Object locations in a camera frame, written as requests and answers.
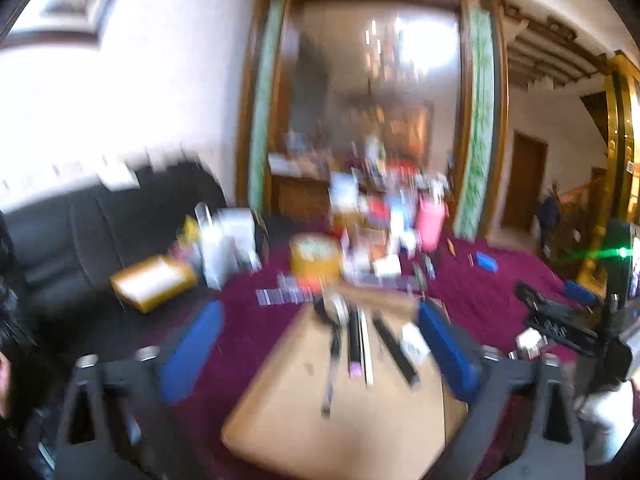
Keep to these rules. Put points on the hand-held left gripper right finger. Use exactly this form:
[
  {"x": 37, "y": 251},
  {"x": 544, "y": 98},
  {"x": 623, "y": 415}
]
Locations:
[{"x": 450, "y": 350}]

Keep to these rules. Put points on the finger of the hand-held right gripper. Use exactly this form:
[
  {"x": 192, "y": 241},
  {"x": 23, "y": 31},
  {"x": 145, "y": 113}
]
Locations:
[
  {"x": 580, "y": 294},
  {"x": 560, "y": 327}
]

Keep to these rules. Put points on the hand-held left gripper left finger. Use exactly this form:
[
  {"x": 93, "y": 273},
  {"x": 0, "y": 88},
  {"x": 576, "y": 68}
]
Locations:
[{"x": 192, "y": 350}]

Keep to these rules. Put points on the large black marker grey tip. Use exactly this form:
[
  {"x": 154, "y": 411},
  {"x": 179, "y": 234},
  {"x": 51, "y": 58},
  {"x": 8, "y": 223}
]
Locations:
[{"x": 395, "y": 347}]

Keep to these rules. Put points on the white stylus pen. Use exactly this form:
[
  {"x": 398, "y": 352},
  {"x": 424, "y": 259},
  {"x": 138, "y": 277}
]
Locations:
[{"x": 367, "y": 355}]

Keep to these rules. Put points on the black marker pink tip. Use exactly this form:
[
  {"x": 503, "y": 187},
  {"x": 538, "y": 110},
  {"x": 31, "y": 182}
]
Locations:
[{"x": 355, "y": 345}]

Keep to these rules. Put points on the thin black pen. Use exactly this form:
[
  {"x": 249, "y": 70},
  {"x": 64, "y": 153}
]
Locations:
[{"x": 332, "y": 370}]

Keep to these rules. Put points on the black tape roll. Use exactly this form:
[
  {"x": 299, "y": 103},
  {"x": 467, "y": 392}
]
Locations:
[{"x": 325, "y": 317}]

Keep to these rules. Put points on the cardboard box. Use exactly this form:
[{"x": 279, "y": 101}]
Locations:
[{"x": 300, "y": 425}]

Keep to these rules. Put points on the person's right forearm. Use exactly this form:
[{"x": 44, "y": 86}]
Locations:
[{"x": 607, "y": 425}]

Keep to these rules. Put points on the wooden stair railing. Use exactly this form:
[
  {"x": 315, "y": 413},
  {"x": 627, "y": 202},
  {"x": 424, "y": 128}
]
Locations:
[{"x": 585, "y": 220}]

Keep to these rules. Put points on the yellow flat box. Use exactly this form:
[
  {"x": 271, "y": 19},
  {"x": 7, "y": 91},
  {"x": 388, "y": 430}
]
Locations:
[{"x": 155, "y": 282}]

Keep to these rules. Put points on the blue lighter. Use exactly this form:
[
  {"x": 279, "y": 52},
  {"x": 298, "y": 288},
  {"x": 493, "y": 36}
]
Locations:
[{"x": 487, "y": 262}]

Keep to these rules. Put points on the small yellow black pen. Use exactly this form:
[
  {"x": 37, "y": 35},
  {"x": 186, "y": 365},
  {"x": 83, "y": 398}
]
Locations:
[{"x": 452, "y": 247}]

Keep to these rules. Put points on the silver pen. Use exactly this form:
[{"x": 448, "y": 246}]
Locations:
[{"x": 285, "y": 296}]

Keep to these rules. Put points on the wooden door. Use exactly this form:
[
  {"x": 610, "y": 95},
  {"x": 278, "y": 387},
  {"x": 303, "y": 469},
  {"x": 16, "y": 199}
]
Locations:
[{"x": 525, "y": 185}]

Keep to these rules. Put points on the pink knit-sleeved bottle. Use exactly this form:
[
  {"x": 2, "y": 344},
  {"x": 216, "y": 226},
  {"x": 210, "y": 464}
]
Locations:
[{"x": 430, "y": 225}]

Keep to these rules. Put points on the yellow tape roll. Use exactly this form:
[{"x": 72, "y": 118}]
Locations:
[{"x": 317, "y": 257}]

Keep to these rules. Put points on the black sofa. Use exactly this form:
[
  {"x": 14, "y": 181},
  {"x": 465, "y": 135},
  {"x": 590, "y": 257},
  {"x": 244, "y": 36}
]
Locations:
[{"x": 75, "y": 240}]

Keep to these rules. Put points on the golden pillar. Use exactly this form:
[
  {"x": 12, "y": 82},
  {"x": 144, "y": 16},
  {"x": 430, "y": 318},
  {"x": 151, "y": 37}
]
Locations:
[{"x": 622, "y": 135}]

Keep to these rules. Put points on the white paper sheet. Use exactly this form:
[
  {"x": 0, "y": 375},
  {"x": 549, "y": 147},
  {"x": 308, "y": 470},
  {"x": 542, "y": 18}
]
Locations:
[{"x": 119, "y": 177}]

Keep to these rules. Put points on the wooden cabinet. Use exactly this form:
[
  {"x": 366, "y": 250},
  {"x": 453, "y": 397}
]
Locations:
[{"x": 300, "y": 190}]

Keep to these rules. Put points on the bamboo print panel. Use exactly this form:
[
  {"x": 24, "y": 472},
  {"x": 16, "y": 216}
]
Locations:
[
  {"x": 480, "y": 120},
  {"x": 265, "y": 110}
]

